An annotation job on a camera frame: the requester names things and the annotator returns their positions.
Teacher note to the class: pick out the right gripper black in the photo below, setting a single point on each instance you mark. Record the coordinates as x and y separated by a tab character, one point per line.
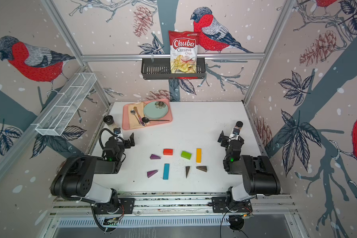
221	136

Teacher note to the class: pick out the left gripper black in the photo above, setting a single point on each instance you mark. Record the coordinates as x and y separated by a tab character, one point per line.
131	140

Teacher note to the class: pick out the purple triangle block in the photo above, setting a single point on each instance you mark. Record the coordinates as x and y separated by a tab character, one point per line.
154	157
151	173

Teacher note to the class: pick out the red rectangular block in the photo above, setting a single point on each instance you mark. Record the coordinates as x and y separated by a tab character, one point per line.
168	152

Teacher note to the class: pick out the green rectangular block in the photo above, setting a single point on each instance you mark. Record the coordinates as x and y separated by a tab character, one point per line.
186	155

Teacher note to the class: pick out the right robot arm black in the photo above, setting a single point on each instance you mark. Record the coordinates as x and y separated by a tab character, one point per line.
258	174

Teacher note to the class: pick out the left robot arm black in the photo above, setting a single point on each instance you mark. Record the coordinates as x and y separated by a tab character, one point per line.
75	180

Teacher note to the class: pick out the brown spice jar black lid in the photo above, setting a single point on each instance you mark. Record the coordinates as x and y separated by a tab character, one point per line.
236	130

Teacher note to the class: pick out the black ladle spoon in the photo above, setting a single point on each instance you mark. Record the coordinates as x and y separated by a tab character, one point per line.
147	120

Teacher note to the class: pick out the orange long block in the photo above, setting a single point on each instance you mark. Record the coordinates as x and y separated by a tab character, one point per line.
198	155

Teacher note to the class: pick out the silver spoon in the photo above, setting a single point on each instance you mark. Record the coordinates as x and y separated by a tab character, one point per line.
133	112

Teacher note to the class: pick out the white spice jar black lid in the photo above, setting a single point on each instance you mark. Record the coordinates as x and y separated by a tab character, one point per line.
110	123

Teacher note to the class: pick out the beige napkin on tray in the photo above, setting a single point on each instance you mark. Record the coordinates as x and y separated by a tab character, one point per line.
133	124

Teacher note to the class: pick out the brown triangle block right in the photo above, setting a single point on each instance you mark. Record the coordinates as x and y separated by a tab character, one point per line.
202	168

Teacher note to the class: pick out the brown triangle block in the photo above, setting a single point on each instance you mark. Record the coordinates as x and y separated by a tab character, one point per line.
187	169
202	168

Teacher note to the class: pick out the light green plate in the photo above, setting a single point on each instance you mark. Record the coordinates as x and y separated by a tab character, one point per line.
155	110

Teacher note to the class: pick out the pink tray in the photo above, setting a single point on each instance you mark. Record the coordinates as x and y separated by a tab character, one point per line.
168	116

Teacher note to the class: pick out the teal long block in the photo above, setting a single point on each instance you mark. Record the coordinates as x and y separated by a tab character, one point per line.
166	171

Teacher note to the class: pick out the brown triangle block left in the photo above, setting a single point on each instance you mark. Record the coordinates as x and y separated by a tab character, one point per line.
187	169

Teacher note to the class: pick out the Chuba cassava chips bag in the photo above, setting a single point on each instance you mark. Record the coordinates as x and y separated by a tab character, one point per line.
183	52

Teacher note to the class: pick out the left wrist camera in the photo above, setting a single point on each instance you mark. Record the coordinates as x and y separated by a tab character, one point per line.
118	133

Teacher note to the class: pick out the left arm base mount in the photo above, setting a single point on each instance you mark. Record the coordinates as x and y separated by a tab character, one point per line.
119	206

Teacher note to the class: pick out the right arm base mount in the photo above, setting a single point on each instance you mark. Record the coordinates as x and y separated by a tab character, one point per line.
223	205

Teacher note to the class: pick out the black wall basket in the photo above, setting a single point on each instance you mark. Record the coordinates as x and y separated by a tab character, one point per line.
159	69

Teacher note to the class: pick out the white wire mesh shelf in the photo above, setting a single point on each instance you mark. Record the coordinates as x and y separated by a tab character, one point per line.
68	102

